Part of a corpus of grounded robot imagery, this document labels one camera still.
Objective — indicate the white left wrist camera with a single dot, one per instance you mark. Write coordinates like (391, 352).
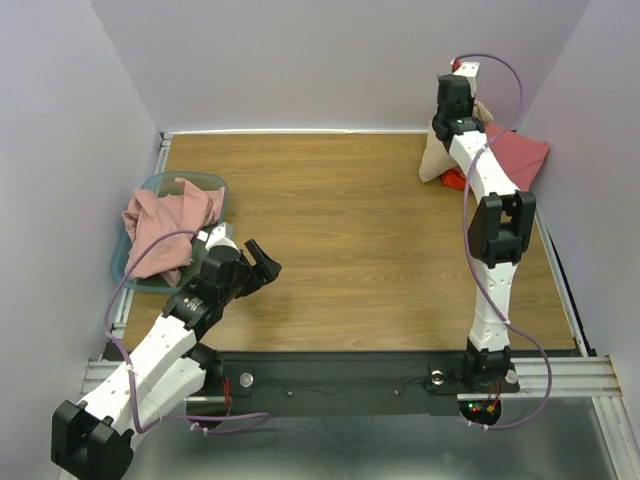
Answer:
(211, 236)

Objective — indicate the beige t shirt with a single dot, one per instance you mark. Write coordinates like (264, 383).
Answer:
(435, 159)

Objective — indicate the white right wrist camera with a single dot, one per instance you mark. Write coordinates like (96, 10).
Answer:
(467, 69)

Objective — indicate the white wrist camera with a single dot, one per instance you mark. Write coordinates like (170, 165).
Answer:
(467, 69)
(211, 236)

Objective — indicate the pink crumpled t shirt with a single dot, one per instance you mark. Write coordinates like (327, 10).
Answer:
(160, 219)

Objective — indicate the teal plastic basket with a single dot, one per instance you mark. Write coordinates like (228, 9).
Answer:
(154, 284)

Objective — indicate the folded orange t shirt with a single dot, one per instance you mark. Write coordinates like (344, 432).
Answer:
(454, 179)

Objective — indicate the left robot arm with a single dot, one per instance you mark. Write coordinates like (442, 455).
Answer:
(96, 437)

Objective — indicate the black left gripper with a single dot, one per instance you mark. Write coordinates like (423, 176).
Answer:
(260, 274)

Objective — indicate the folded pink t shirt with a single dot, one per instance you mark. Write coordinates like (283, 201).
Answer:
(520, 157)

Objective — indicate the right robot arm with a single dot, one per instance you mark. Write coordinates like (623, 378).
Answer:
(496, 237)

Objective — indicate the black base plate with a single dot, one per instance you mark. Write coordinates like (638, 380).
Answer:
(327, 384)

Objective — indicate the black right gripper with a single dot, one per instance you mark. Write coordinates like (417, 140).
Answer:
(454, 89)

